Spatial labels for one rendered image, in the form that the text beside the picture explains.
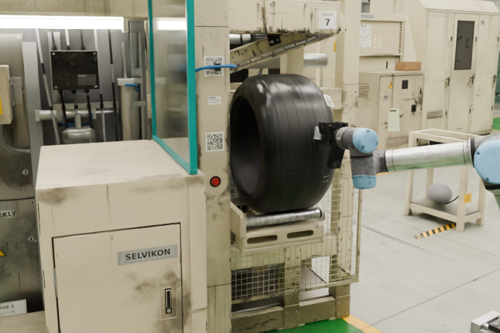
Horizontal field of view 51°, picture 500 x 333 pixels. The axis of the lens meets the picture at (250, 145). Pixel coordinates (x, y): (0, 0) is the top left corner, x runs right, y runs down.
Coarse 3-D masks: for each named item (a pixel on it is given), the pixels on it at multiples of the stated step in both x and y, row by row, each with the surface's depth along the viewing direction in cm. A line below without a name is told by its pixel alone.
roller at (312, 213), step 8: (312, 208) 217; (248, 216) 207; (256, 216) 208; (264, 216) 209; (272, 216) 210; (280, 216) 210; (288, 216) 212; (296, 216) 213; (304, 216) 214; (312, 216) 215; (320, 216) 217; (248, 224) 206; (256, 224) 207; (264, 224) 209
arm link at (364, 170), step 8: (352, 160) 166; (360, 160) 164; (368, 160) 164; (376, 160) 172; (352, 168) 167; (360, 168) 164; (368, 168) 164; (376, 168) 169; (352, 176) 167; (360, 176) 165; (368, 176) 164; (360, 184) 166; (368, 184) 165
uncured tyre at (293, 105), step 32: (256, 96) 201; (288, 96) 199; (320, 96) 204; (256, 128) 246; (288, 128) 193; (256, 160) 246; (288, 160) 193; (320, 160) 197; (256, 192) 206; (288, 192) 199; (320, 192) 205
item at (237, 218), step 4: (232, 204) 214; (232, 208) 209; (236, 208) 209; (232, 212) 208; (236, 212) 204; (240, 212) 204; (232, 216) 209; (236, 216) 204; (240, 216) 200; (244, 216) 201; (232, 220) 209; (236, 220) 204; (240, 220) 200; (244, 220) 201; (232, 224) 209; (236, 224) 205; (240, 224) 201; (244, 224) 201; (232, 228) 210; (236, 228) 205; (240, 228) 201; (244, 228) 202; (236, 232) 205; (240, 232) 201; (244, 232) 202; (240, 236) 202; (244, 236) 202
